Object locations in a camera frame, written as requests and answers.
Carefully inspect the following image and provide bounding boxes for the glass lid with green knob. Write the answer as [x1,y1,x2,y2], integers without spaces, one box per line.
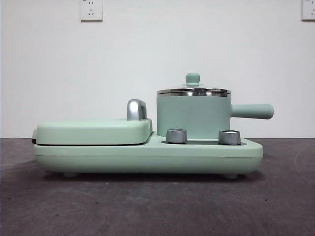
[157,72,232,94]

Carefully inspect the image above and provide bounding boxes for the silver black control knob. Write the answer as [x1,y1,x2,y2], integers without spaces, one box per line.
[166,128,188,144]
[218,129,241,146]

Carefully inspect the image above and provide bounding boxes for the mint green cooker base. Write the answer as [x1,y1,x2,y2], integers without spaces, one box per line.
[32,130,264,178]

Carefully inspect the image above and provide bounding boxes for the mint green hinged grill cover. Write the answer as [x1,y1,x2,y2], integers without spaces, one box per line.
[31,117,154,147]

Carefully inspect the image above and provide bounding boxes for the chrome grill cover handle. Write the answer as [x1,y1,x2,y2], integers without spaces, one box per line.
[126,98,148,121]

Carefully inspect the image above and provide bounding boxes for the mint green handled steamer pot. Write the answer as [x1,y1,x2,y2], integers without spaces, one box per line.
[156,89,274,137]

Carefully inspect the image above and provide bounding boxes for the white wall socket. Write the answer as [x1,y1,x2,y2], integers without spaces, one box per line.
[80,0,104,22]
[302,0,315,21]

